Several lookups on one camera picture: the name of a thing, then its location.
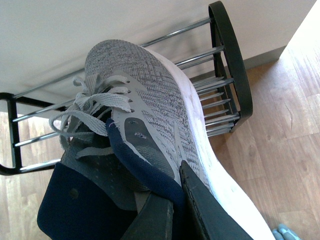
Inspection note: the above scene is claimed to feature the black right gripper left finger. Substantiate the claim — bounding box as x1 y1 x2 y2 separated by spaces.
121 193 174 240

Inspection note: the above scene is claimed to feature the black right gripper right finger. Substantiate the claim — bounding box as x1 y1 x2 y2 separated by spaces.
179 161 252 240

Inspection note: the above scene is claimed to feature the grey knit sneaker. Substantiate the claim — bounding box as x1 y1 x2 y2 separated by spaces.
37 39 274 240

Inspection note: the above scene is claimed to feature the black metal shoe rack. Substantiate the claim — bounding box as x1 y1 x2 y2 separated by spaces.
0 1 253 176

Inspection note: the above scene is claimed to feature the white slide sandal far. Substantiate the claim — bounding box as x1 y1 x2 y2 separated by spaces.
271 223 301 240

